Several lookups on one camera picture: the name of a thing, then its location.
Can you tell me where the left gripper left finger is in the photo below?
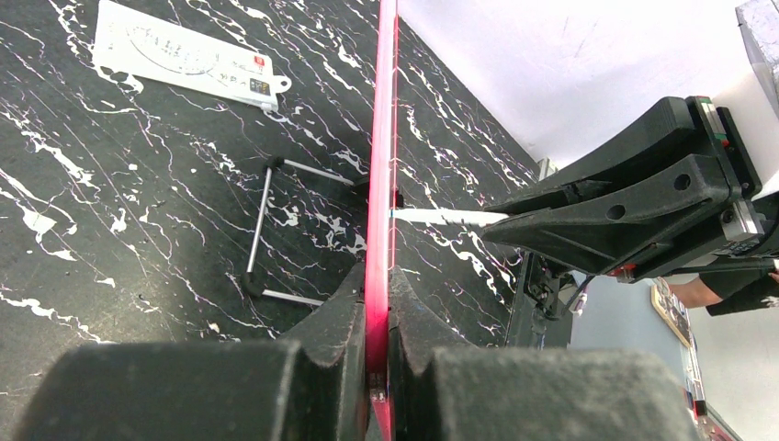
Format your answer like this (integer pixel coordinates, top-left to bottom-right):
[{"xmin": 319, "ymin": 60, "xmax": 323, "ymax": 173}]
[{"xmin": 14, "ymin": 264, "xmax": 367, "ymax": 440}]

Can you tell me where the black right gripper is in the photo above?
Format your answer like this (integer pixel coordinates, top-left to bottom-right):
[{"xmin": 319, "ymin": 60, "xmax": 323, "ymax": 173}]
[{"xmin": 481, "ymin": 96, "xmax": 778, "ymax": 275}]

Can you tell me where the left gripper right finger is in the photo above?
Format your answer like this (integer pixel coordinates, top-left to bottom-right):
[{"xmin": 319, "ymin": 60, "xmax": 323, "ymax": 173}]
[{"xmin": 390, "ymin": 269, "xmax": 698, "ymax": 440}]

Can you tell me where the green capped whiteboard marker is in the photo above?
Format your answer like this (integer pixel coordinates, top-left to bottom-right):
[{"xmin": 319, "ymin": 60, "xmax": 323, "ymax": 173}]
[{"xmin": 390, "ymin": 209, "xmax": 510, "ymax": 227}]

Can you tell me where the pink framed whiteboard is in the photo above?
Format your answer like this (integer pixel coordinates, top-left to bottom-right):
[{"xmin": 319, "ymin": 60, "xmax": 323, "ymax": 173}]
[{"xmin": 364, "ymin": 1, "xmax": 398, "ymax": 440}]

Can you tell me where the person forearm in background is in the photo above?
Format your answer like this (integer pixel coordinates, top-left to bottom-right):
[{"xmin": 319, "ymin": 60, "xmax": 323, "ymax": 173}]
[{"xmin": 664, "ymin": 270, "xmax": 778, "ymax": 316}]

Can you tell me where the metal whiteboard stand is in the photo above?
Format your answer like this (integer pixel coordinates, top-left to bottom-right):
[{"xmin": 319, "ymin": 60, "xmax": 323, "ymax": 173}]
[{"xmin": 240, "ymin": 156, "xmax": 369, "ymax": 309}]

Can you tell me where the white printed package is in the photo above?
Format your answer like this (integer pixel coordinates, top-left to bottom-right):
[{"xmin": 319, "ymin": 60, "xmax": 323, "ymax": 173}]
[{"xmin": 92, "ymin": 1, "xmax": 291, "ymax": 111}]

